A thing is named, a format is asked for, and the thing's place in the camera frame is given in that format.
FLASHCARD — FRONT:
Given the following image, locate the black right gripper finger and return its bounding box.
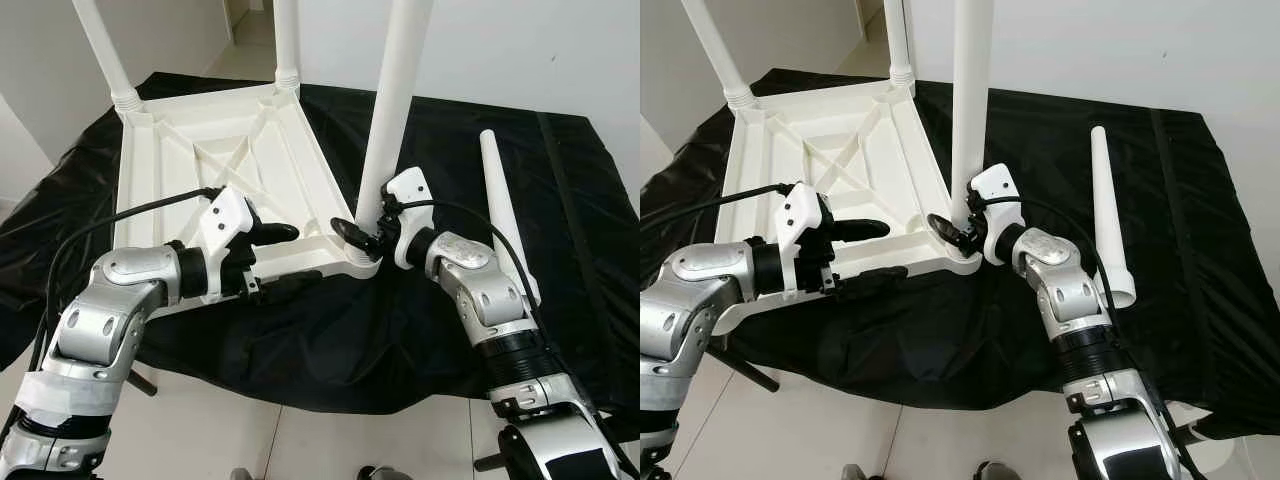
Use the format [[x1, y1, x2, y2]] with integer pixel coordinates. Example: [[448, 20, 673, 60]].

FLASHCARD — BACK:
[[928, 212, 971, 251], [331, 218, 381, 256]]

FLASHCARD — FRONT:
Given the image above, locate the white plastic table top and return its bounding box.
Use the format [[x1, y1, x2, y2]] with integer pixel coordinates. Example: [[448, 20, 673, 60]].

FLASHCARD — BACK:
[[712, 72, 986, 336], [113, 78, 386, 319]]

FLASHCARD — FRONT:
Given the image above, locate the white plastic table leg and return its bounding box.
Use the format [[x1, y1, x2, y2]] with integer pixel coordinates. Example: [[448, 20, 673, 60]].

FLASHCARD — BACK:
[[479, 128, 543, 306], [885, 0, 916, 86], [353, 0, 435, 236], [950, 0, 991, 216], [70, 0, 143, 109], [272, 0, 303, 91], [680, 0, 756, 106], [1090, 125, 1138, 309]]

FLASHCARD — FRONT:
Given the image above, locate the black table cloth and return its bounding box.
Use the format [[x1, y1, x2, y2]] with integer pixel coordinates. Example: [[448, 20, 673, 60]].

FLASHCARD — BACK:
[[0, 70, 640, 416], [640, 66, 1280, 441]]

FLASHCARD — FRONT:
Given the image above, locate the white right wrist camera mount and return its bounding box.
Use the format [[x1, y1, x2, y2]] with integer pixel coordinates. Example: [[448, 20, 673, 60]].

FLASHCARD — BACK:
[[382, 168, 433, 271], [968, 163, 1023, 266]]

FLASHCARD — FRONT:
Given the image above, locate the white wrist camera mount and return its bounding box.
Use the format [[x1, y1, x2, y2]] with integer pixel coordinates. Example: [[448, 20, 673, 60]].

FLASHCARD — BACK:
[[780, 182, 833, 299], [382, 168, 433, 271], [195, 185, 259, 301], [968, 163, 1023, 266]]

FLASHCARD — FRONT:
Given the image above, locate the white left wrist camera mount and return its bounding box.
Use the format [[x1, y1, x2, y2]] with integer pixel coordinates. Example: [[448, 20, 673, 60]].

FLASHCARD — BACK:
[[780, 182, 833, 299], [195, 185, 259, 301]]

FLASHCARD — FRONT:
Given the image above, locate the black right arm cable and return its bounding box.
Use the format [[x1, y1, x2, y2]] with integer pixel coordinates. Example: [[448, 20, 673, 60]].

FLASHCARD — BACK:
[[975, 194, 1201, 476], [390, 198, 640, 471]]

